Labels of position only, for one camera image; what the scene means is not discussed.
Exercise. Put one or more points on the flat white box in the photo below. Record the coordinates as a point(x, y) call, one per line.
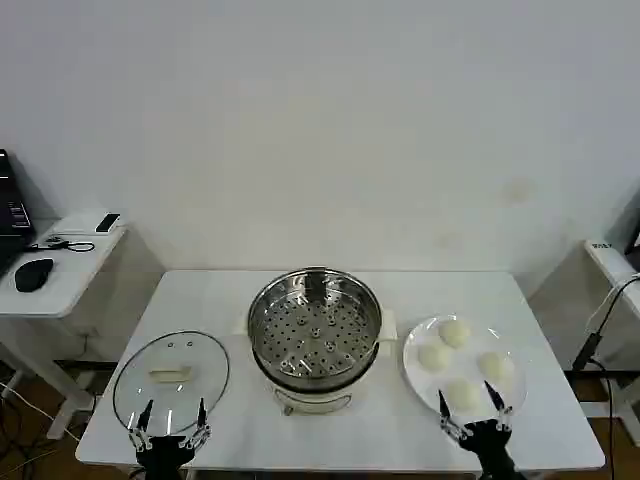
point(75, 222)

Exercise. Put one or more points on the white work table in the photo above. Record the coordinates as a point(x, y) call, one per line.
point(200, 300)

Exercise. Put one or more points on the white electric cooker base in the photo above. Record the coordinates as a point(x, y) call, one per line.
point(310, 404)

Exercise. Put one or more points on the dark grey object by wall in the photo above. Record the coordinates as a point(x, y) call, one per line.
point(631, 220)

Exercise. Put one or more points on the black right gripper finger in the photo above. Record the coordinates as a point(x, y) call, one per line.
point(501, 410)
point(446, 415)

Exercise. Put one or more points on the black laptop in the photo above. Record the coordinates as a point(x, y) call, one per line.
point(12, 210)

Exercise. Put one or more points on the white steamed bun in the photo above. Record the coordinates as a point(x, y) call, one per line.
point(435, 358)
point(496, 366)
point(455, 333)
point(464, 395)

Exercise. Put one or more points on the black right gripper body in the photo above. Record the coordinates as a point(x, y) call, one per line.
point(490, 445)

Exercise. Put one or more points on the black power adapter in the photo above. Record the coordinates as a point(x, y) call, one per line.
point(587, 350)

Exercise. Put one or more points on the black computer mouse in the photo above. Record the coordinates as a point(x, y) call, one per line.
point(32, 275)

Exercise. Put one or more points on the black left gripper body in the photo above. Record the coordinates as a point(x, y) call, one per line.
point(162, 455)

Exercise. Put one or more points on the black smartphone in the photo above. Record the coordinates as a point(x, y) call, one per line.
point(107, 223)

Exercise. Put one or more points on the round glass lid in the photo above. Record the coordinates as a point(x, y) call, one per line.
point(205, 355)

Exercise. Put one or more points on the steel perforated steamer basket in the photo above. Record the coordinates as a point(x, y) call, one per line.
point(310, 325)

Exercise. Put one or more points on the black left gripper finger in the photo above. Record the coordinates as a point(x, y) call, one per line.
point(142, 425)
point(201, 420)

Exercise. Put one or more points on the white side desk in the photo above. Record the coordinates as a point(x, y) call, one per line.
point(65, 280)

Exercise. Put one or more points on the white round plate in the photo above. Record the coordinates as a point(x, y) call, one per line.
point(465, 362)

